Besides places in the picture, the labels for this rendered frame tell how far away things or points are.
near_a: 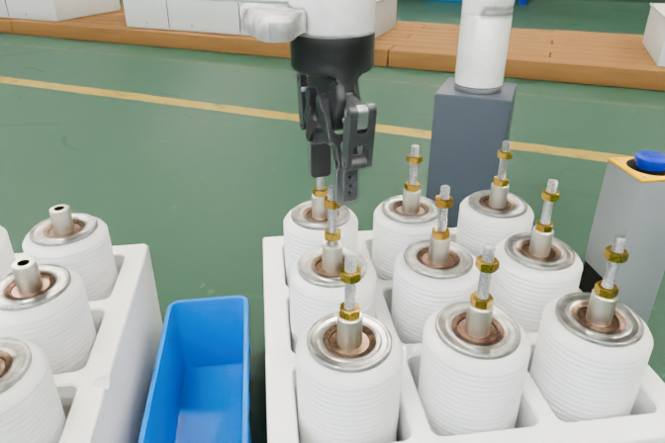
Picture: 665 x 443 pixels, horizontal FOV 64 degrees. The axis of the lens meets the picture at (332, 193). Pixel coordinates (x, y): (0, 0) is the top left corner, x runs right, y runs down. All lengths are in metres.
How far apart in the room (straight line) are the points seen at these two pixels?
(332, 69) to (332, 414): 0.29
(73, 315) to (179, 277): 0.45
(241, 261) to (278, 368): 0.52
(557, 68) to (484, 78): 1.45
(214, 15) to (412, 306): 2.59
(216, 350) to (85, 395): 0.28
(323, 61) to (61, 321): 0.36
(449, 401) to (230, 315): 0.37
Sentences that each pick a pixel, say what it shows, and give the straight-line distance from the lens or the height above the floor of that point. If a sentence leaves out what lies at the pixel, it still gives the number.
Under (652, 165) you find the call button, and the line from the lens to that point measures 0.75.
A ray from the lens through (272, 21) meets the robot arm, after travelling 0.43.
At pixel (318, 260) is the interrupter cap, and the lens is 0.59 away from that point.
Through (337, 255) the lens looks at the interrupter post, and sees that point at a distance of 0.57.
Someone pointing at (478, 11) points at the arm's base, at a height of 0.45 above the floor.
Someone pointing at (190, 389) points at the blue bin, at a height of 0.00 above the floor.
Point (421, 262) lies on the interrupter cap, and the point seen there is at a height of 0.25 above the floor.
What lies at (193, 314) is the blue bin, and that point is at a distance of 0.79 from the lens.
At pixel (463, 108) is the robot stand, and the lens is 1.05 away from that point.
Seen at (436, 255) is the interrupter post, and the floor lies 0.26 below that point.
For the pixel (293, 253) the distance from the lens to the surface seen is 0.68.
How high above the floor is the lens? 0.58
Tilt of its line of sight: 26 degrees down
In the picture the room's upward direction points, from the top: straight up
